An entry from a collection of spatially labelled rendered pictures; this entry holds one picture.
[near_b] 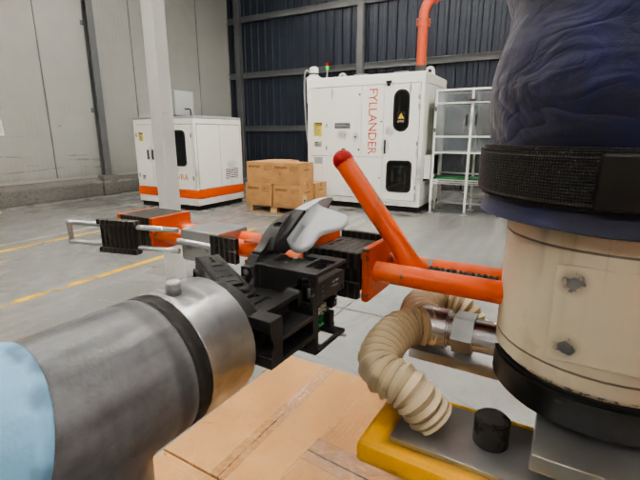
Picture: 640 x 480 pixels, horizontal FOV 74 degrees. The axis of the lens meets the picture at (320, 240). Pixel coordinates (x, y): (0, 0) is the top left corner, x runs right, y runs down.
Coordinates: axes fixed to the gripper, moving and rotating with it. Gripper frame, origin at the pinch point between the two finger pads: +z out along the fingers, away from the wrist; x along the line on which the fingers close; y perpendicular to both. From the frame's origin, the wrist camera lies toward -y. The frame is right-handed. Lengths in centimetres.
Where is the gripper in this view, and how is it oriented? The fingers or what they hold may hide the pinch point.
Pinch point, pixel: (325, 260)
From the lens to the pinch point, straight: 49.1
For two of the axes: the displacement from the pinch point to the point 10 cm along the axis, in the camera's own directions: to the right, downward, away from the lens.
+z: 5.1, -2.1, 8.3
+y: 8.6, 1.3, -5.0
